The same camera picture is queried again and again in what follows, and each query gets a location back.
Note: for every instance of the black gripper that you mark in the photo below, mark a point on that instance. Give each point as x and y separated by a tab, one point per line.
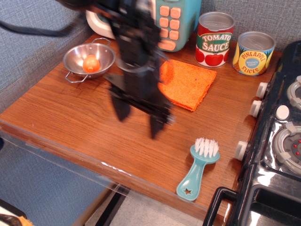
138	87

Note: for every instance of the teal brush white bristles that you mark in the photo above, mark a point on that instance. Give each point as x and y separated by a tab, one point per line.
204	151

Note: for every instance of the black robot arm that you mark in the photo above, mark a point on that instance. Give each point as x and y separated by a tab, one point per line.
137	37

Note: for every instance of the orange folded napkin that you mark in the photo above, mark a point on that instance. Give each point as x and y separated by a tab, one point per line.
185	85

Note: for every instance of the orange toy fruit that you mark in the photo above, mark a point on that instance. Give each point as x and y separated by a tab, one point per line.
91	64

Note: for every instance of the clear acrylic table guard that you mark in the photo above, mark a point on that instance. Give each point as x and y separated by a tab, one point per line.
67	165

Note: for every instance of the small steel bowl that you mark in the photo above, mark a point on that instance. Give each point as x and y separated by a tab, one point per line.
73	60

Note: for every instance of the toy microwave teal and cream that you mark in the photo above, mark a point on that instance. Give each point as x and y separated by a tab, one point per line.
178	23

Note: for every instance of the tomato sauce can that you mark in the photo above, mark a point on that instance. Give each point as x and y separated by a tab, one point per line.
214	36

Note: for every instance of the white stove knob middle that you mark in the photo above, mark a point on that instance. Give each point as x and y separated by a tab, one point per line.
255	108

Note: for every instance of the white stove knob rear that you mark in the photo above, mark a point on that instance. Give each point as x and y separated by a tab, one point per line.
261	90

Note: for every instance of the pineapple slices can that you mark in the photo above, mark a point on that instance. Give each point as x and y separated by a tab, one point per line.
253	53

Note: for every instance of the black toy stove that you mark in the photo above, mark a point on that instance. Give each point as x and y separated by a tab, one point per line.
269	182

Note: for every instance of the black oven door handle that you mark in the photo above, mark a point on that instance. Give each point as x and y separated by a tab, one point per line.
220	194

